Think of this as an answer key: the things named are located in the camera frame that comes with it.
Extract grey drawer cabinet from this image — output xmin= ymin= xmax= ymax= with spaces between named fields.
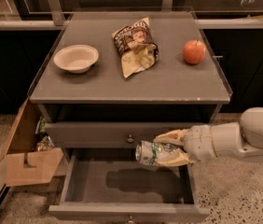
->
xmin=27 ymin=10 xmax=233 ymax=224

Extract open cardboard box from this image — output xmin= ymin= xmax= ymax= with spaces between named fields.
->
xmin=0 ymin=99 xmax=63 ymax=187

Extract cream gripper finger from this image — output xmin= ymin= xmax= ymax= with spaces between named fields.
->
xmin=153 ymin=129 xmax=188 ymax=146
xmin=155 ymin=148 xmax=195 ymax=167

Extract red apple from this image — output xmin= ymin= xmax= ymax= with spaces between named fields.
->
xmin=182 ymin=40 xmax=206 ymax=64

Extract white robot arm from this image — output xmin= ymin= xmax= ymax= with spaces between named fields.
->
xmin=154 ymin=107 xmax=263 ymax=162

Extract closed grey top drawer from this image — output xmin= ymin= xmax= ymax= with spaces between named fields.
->
xmin=45 ymin=121 xmax=195 ymax=148

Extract open grey middle drawer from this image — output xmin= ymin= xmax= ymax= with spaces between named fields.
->
xmin=49 ymin=148 xmax=210 ymax=223

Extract crumpled wrappers in box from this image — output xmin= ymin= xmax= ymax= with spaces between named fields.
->
xmin=35 ymin=117 xmax=55 ymax=151

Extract round metal drawer knob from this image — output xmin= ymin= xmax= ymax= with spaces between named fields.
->
xmin=126 ymin=134 xmax=134 ymax=144

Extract metal railing frame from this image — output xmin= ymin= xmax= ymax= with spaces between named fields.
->
xmin=0 ymin=0 xmax=263 ymax=30

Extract beige paper bowl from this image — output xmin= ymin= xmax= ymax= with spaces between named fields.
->
xmin=53 ymin=45 xmax=99 ymax=74

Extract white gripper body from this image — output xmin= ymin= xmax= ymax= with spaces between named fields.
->
xmin=184 ymin=125 xmax=216 ymax=161

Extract brown yellow chip bag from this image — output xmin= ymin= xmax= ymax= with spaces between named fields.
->
xmin=112 ymin=17 xmax=159 ymax=78

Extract silver green 7up can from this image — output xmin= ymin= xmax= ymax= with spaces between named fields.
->
xmin=135 ymin=141 xmax=178 ymax=166

